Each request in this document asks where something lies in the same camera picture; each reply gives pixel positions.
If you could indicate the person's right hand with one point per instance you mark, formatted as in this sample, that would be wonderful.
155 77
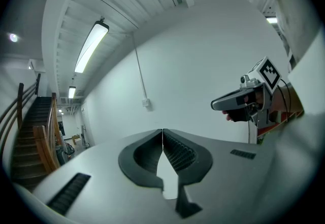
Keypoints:
237 115

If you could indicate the wooden staircase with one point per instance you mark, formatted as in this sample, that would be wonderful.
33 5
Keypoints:
30 139

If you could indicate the grey wall junction box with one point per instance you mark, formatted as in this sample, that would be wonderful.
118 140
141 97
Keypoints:
145 102

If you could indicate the short ceiling light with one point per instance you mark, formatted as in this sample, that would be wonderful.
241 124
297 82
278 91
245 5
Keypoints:
71 92

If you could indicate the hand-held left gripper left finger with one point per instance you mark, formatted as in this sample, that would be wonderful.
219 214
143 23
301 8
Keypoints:
132 164

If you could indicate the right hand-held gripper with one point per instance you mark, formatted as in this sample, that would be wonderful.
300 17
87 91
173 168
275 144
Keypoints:
266 73

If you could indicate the square ceiling light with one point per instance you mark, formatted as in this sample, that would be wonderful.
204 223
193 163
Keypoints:
271 20

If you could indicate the grey wall conduit pipe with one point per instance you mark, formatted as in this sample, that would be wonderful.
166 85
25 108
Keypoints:
139 65

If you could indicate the round ceiling lamp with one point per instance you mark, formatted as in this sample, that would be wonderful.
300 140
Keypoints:
13 37

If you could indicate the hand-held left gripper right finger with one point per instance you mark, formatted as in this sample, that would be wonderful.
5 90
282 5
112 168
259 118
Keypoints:
196 164

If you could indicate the red patterned fabric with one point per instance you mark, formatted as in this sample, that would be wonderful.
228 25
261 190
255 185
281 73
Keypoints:
279 120

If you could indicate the long ceiling light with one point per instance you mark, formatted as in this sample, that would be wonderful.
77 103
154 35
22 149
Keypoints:
92 46

